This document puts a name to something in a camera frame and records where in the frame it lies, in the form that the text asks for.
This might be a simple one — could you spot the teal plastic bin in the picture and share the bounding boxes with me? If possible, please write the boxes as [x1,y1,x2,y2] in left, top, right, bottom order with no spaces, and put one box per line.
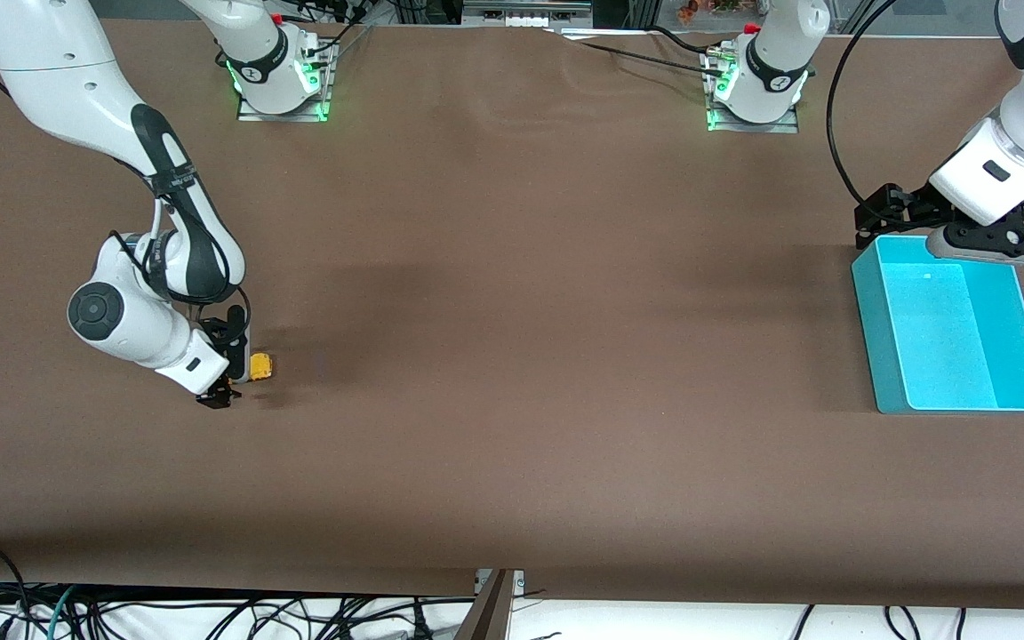
[851,235,1024,415]

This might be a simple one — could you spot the orange colourful background object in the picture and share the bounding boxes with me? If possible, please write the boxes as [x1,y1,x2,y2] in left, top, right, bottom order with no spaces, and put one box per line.
[676,0,769,20]

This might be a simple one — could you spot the brown table cover sheet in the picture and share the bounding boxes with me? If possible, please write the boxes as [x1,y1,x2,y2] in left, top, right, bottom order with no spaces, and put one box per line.
[0,16,1024,611]

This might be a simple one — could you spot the grey power strip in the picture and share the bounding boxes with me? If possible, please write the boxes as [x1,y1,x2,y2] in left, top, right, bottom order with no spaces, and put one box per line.
[462,0,594,28]

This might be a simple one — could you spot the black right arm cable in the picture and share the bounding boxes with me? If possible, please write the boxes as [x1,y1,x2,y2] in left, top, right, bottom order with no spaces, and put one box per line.
[108,197,254,356]

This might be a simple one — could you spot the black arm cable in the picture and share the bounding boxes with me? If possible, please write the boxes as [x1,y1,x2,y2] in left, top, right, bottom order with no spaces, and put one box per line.
[827,0,902,209]
[108,197,254,356]

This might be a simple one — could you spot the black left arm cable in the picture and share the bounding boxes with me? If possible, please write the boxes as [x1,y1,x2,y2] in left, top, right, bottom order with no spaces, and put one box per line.
[827,0,902,209]

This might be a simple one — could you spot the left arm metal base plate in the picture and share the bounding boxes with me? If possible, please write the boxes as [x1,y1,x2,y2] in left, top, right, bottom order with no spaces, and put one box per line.
[705,49,802,135]

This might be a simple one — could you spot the tangled black floor cables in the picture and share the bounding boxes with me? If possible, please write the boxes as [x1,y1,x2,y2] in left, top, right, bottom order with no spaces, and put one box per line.
[0,540,477,640]

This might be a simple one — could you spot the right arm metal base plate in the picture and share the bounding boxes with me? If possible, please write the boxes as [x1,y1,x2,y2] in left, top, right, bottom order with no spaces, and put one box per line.
[237,40,336,124]

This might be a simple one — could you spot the short black table cable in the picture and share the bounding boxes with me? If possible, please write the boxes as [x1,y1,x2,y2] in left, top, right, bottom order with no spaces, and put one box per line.
[650,25,719,57]

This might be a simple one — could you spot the teal floor cable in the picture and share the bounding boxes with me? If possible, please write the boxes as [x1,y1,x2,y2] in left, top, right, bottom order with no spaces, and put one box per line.
[46,585,79,640]

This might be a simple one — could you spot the long black table cable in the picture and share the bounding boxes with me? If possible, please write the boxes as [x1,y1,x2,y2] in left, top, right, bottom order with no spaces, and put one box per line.
[565,39,728,79]

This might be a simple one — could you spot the black base cable bundle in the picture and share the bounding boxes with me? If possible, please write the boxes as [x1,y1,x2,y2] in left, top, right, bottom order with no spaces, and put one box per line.
[285,0,380,56]

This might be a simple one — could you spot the aluminium frame post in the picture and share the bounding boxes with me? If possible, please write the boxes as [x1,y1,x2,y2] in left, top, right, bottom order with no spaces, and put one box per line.
[453,569,527,640]

